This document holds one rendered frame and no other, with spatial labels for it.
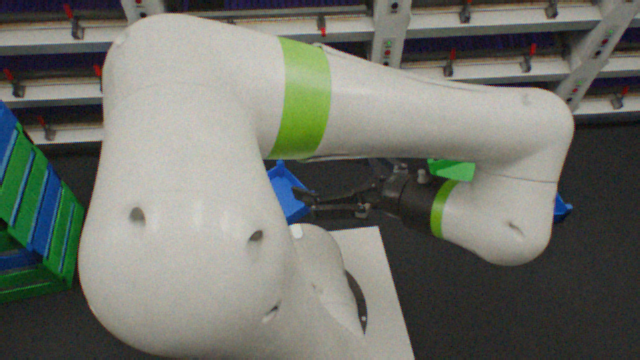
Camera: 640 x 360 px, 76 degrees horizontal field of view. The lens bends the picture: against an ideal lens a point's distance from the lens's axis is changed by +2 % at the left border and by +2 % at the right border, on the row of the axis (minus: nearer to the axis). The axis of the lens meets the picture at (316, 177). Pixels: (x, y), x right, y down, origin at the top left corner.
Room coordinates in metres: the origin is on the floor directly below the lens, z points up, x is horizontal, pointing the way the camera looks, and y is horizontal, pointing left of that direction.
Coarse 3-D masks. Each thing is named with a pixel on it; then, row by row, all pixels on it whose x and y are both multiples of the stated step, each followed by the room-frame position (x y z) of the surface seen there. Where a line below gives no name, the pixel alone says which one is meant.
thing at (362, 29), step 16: (176, 0) 1.20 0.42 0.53; (368, 0) 1.18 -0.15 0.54; (368, 16) 1.16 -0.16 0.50; (272, 32) 1.10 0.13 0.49; (288, 32) 1.10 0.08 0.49; (304, 32) 1.10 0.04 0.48; (320, 32) 1.10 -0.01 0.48; (336, 32) 1.11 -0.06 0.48; (352, 32) 1.11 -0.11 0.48; (368, 32) 1.11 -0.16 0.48
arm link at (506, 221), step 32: (448, 192) 0.35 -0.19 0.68; (480, 192) 0.33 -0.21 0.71; (512, 192) 0.31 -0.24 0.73; (544, 192) 0.31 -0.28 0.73; (448, 224) 0.31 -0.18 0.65; (480, 224) 0.29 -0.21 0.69; (512, 224) 0.28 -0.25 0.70; (544, 224) 0.28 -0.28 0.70; (480, 256) 0.27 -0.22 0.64; (512, 256) 0.25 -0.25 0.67
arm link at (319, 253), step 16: (304, 224) 0.37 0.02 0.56; (304, 240) 0.34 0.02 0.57; (320, 240) 0.34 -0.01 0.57; (304, 256) 0.31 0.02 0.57; (320, 256) 0.31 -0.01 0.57; (336, 256) 0.31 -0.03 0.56; (320, 272) 0.28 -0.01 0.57; (336, 272) 0.29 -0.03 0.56; (320, 288) 0.25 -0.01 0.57; (336, 288) 0.26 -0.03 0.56; (352, 304) 0.25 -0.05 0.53
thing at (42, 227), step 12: (48, 168) 0.79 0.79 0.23; (48, 180) 0.75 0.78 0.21; (60, 180) 0.80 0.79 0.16; (48, 192) 0.72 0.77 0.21; (48, 204) 0.68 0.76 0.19; (48, 216) 0.65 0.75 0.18; (36, 228) 0.59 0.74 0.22; (48, 228) 0.62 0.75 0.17; (36, 240) 0.56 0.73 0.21; (24, 252) 0.51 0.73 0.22; (36, 252) 0.53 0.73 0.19; (0, 264) 0.50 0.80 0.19; (12, 264) 0.50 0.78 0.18; (24, 264) 0.51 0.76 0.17
